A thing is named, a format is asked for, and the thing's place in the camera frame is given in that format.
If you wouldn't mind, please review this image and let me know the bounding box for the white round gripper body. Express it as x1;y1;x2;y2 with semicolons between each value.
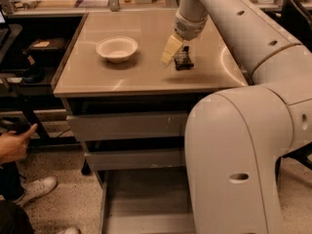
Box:
174;10;209;41

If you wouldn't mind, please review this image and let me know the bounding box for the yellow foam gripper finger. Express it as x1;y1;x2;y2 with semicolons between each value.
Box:
161;33;183;65

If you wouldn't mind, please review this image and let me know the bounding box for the black rxbar chocolate bar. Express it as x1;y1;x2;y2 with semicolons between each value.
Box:
175;46;194;71

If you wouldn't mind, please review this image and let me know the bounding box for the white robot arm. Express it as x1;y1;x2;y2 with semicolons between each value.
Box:
162;0;312;234

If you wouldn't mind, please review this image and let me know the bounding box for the grey drawer cabinet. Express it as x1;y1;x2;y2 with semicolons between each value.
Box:
53;9;251;234

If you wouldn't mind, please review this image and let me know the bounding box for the grey top drawer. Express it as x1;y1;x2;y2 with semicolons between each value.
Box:
67;111;187;141

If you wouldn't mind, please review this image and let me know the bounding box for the grey middle drawer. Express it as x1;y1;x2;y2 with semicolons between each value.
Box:
85;148;185;171

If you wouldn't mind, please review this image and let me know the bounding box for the grey open bottom drawer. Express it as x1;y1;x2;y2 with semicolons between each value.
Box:
99;168;196;234

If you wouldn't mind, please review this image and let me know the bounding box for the person's hand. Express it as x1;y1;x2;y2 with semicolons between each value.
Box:
0;124;38;165

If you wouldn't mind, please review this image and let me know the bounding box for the white paper bowl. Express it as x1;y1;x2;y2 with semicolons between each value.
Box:
96;36;138;63

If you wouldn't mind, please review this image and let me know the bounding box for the black box on shelf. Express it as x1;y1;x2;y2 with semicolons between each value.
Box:
27;38;68;53

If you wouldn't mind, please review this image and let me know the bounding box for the black side desk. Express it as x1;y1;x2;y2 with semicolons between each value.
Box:
0;23;79;148

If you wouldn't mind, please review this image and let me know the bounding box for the white sneaker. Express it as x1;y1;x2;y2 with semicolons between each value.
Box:
57;226;80;234
14;176;58;207

